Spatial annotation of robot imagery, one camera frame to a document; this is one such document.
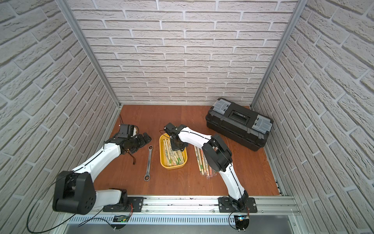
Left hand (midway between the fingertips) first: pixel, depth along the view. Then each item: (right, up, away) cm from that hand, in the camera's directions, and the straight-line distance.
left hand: (148, 139), depth 88 cm
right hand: (+20, -6, +6) cm, 21 cm away
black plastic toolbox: (+57, +9, -1) cm, 58 cm away
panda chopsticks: (+31, -9, +6) cm, 33 cm away
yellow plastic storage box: (+14, -13, +1) cm, 19 cm away
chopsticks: (+34, -14, +2) cm, 37 cm away
